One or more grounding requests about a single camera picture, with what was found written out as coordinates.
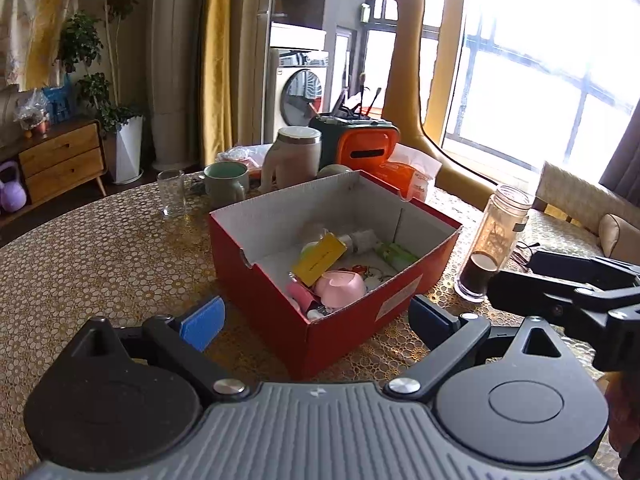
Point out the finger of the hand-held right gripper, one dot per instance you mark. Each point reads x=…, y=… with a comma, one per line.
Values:
x=560, y=264
x=525, y=292

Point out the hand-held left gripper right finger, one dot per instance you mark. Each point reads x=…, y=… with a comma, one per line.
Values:
x=430, y=321

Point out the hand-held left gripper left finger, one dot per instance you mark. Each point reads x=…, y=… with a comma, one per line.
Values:
x=202, y=322

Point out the red cardboard box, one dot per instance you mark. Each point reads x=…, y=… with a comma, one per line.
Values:
x=260, y=290

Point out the green marker tube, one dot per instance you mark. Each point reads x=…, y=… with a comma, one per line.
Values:
x=397, y=255

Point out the pink egg-shaped case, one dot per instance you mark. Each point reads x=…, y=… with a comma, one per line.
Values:
x=340, y=287

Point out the pink binder clip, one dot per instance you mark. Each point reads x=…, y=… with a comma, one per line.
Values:
x=301, y=296

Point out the small bottle with silver cap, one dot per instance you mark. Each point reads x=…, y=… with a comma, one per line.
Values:
x=362, y=240

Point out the yellow flat pack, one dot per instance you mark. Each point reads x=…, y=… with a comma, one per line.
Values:
x=320, y=260

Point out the black eyeglasses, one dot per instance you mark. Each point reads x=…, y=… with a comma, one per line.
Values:
x=524, y=254

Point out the glass bottle with dark liquid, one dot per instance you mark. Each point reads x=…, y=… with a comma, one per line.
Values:
x=492, y=245

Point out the beige leather cushion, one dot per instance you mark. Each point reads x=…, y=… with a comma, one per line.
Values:
x=622, y=237

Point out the beige chair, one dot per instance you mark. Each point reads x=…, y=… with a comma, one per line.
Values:
x=570, y=195

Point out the clear drinking glass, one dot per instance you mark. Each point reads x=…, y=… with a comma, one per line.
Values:
x=171, y=195

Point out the green ceramic mug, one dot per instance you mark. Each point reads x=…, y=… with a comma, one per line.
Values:
x=225, y=187

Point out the orange tissue packet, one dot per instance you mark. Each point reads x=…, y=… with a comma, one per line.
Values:
x=410, y=172

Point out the clear plastic bag of snacks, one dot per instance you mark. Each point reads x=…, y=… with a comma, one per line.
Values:
x=245, y=157

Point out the pale round ball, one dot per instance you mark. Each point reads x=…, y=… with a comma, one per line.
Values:
x=334, y=171

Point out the orange and green desk organizer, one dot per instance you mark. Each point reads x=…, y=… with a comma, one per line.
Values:
x=365, y=147

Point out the white planter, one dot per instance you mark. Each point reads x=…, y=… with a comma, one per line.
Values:
x=126, y=152

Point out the beige lidded jug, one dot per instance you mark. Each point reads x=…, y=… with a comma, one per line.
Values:
x=295, y=160

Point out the wooden sideboard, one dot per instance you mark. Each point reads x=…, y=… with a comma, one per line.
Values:
x=60, y=160

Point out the bunch of dark pens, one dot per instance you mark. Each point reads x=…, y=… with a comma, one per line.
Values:
x=357, y=102

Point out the purple kettlebell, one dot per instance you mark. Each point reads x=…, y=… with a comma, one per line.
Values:
x=11, y=192

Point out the white washing machine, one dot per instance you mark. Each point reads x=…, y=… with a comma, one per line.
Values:
x=295, y=95

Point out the yellow curtain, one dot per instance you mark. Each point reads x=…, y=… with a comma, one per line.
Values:
x=217, y=70

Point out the yellow giraffe toy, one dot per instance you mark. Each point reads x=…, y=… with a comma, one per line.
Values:
x=405, y=60

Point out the white tower air conditioner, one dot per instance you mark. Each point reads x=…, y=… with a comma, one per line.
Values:
x=177, y=60

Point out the plastic bag of fruit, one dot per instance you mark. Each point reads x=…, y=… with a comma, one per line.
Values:
x=32, y=110

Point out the green potted tree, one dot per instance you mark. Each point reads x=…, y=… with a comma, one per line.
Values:
x=100, y=35

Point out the yellow striped hanging cloth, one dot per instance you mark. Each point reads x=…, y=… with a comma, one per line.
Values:
x=50, y=35

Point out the floral hanging cloth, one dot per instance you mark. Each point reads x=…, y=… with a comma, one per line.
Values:
x=15, y=20

